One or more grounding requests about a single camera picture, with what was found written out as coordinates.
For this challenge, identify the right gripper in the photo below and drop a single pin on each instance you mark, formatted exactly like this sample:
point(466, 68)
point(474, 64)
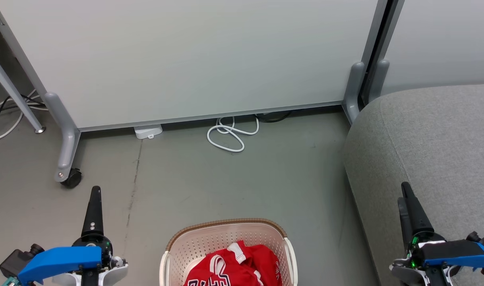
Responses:
point(413, 270)

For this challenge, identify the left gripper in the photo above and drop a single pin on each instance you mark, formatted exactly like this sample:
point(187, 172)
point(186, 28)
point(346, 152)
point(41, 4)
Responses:
point(107, 254)

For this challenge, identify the red and white jersey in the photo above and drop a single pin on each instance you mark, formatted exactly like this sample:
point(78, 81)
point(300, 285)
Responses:
point(246, 266)

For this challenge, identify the grey fabric sofa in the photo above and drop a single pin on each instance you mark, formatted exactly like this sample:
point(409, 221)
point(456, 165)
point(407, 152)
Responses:
point(432, 143)

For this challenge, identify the black caster wheel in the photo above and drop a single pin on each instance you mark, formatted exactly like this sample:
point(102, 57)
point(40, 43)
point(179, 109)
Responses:
point(72, 178)

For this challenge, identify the grey partition foot with caster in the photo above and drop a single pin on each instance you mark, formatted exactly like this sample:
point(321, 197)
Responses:
point(66, 135)

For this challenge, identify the white power adapter box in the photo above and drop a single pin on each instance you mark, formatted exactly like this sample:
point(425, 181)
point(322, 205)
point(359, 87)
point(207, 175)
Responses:
point(148, 131)

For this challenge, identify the cream laundry basket brown rim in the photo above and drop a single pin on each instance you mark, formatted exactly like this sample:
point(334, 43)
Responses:
point(210, 242)

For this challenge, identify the grey slanted table leg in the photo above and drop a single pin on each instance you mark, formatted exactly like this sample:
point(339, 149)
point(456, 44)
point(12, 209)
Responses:
point(11, 89)

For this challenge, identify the large white partition panel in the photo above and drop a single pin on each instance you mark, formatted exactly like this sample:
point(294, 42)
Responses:
point(194, 59)

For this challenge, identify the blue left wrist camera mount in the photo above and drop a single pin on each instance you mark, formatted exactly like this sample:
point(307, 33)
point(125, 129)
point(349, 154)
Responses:
point(59, 260)

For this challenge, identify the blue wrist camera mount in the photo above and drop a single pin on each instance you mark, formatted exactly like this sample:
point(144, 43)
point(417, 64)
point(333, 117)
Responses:
point(59, 260)
point(456, 256)

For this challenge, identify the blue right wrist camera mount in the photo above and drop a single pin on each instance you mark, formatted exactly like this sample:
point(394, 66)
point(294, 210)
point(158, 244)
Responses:
point(456, 256)

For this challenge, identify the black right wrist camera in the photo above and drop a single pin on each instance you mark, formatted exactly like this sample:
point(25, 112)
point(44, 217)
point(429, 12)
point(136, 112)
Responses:
point(474, 237)

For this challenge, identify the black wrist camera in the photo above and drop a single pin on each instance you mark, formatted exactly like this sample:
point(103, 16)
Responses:
point(474, 237)
point(15, 262)

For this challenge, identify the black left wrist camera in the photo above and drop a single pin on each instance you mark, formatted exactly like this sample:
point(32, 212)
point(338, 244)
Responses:
point(15, 262)

